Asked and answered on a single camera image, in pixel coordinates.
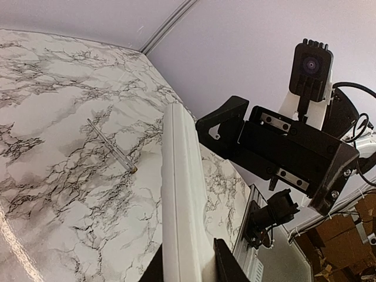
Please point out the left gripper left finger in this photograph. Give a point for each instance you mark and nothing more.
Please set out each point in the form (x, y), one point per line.
(154, 271)

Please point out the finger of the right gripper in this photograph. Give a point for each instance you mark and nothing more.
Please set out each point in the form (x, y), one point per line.
(220, 130)
(334, 179)

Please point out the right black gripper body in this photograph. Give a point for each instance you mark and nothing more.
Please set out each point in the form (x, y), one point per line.
(302, 150)

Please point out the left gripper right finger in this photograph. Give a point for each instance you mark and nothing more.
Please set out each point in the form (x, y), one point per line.
(227, 268)

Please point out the white remote control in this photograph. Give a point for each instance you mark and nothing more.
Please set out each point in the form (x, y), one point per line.
(187, 252)

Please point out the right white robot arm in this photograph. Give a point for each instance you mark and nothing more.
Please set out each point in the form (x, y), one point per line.
(340, 118)

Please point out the cardboard boxes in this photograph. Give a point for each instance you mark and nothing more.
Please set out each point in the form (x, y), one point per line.
(335, 248)

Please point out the front aluminium rail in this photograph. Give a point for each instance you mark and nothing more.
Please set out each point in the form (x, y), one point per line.
(267, 255)

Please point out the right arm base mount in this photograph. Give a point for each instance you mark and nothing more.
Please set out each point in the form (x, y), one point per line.
(280, 209)

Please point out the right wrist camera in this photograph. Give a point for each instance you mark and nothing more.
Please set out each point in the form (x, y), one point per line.
(310, 74)

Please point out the right aluminium frame post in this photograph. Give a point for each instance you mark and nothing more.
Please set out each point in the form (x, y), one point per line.
(177, 15)

